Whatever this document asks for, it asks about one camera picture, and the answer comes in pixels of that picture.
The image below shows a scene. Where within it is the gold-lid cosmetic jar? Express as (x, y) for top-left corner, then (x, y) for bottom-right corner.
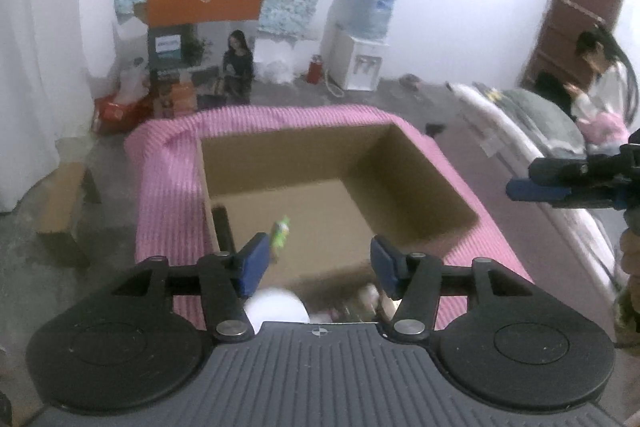
(349, 283), (398, 324)

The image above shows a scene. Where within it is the pink checked tablecloth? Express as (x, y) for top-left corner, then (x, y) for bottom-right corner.
(124, 104), (535, 334)

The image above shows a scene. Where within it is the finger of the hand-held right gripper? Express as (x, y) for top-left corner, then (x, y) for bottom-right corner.
(529, 154), (626, 188)
(505, 178), (626, 211)

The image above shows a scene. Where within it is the pink plush toy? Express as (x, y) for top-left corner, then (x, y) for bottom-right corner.
(576, 111), (632, 146)

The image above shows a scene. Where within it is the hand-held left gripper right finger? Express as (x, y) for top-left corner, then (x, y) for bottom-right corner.
(370, 234), (532, 344)

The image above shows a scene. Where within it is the white round jar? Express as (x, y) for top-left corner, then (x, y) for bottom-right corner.
(244, 287), (311, 334)

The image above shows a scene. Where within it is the orange snack box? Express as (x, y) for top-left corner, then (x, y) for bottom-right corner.
(151, 79), (199, 118)

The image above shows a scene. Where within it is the white fluffy mattress pad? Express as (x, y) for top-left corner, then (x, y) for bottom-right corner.
(446, 82), (622, 290)

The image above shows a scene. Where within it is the black bag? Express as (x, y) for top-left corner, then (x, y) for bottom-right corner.
(531, 72), (574, 118)

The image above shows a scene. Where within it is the red bag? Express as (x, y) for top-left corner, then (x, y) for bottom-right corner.
(91, 93), (152, 136)

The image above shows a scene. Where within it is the green dropper bottle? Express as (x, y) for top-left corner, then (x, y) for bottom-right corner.
(270, 216), (292, 264)

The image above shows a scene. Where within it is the red canister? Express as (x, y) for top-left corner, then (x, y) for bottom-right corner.
(306, 53), (326, 86)

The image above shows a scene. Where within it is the brown wooden door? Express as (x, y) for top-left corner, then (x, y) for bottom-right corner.
(519, 0), (629, 94)

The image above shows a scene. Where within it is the brown cardboard box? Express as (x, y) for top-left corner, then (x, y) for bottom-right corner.
(197, 121), (481, 305)

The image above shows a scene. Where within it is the small brown floor carton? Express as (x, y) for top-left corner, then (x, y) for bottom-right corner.
(35, 161), (102, 269)

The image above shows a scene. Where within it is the grey blanket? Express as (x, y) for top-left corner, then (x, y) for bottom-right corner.
(499, 88), (587, 158)

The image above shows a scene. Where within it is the white plastic bag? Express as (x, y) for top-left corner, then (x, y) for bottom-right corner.
(259, 59), (294, 84)

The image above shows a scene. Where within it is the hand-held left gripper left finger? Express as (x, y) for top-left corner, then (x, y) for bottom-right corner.
(112, 232), (274, 344)

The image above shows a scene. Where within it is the white curtain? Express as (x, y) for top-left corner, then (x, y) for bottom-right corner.
(0, 0), (117, 214)

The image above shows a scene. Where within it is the person's right forearm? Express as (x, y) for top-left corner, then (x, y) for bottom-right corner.
(618, 229), (640, 349)

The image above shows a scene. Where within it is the white water dispenser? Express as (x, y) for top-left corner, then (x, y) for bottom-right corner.
(321, 24), (391, 92)

